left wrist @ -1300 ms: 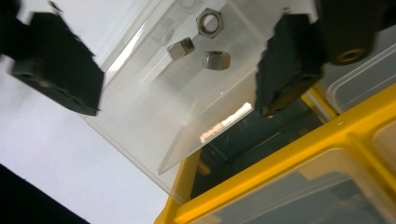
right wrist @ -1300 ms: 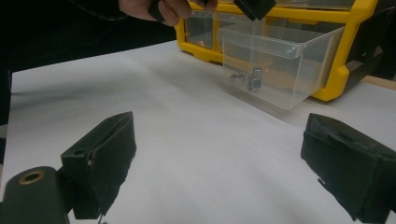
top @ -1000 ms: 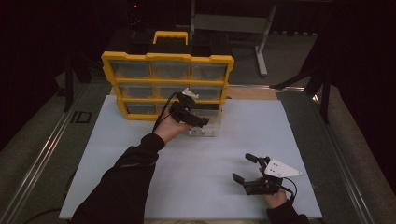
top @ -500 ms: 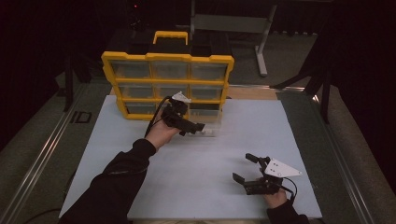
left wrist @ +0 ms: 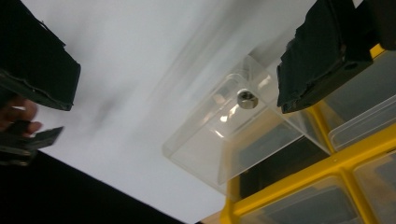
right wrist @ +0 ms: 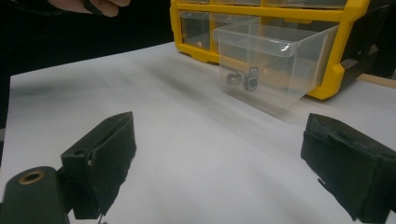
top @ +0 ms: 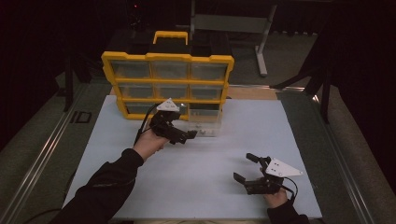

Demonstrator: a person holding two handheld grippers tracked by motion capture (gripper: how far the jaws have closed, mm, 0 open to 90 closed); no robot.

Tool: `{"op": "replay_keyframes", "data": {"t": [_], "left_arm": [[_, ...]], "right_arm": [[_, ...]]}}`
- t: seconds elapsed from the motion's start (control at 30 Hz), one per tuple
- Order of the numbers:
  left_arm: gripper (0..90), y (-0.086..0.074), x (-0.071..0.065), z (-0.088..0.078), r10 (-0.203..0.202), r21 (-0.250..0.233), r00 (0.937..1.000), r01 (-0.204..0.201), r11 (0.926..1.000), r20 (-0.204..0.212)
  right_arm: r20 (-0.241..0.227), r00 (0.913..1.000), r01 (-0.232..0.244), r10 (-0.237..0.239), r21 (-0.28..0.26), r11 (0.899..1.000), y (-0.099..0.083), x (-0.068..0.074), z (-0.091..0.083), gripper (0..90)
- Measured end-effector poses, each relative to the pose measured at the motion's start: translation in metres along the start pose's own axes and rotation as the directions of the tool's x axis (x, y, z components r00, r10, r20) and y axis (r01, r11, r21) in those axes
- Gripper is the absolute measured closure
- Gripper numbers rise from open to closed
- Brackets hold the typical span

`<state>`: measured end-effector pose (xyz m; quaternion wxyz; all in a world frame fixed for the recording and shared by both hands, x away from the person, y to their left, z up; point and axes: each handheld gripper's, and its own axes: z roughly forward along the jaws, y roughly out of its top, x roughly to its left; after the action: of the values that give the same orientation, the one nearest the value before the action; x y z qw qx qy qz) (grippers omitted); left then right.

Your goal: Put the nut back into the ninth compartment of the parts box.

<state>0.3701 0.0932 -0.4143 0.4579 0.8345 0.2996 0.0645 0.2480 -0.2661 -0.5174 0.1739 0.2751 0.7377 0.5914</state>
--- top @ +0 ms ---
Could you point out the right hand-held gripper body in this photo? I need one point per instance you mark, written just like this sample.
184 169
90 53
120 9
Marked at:
266 186

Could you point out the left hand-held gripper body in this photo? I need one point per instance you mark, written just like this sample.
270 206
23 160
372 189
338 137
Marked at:
165 126

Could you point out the clear plastic drawer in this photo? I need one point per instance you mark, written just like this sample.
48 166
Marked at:
207 119

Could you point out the person's right hand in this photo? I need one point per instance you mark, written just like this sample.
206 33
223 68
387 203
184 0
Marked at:
277 199

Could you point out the person's left hand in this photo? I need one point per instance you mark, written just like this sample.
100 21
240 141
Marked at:
149 144

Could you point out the grid of clear drawers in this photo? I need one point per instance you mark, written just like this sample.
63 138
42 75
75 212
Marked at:
171 90

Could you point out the white table board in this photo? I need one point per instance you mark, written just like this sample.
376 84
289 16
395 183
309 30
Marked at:
202 186

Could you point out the yellow black organizer cabinet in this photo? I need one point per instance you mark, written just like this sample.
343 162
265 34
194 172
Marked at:
169 81

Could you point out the black tripod stand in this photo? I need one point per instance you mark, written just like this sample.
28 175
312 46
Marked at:
317 77

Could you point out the black metal stand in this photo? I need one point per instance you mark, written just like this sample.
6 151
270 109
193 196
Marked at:
69 87

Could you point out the black device with red light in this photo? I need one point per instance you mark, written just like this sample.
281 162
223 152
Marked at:
135 14

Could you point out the aluminium rail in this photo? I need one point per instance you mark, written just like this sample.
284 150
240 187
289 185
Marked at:
37 165
342 165

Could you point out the grey metal desk frame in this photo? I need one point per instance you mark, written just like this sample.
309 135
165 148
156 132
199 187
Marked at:
232 23

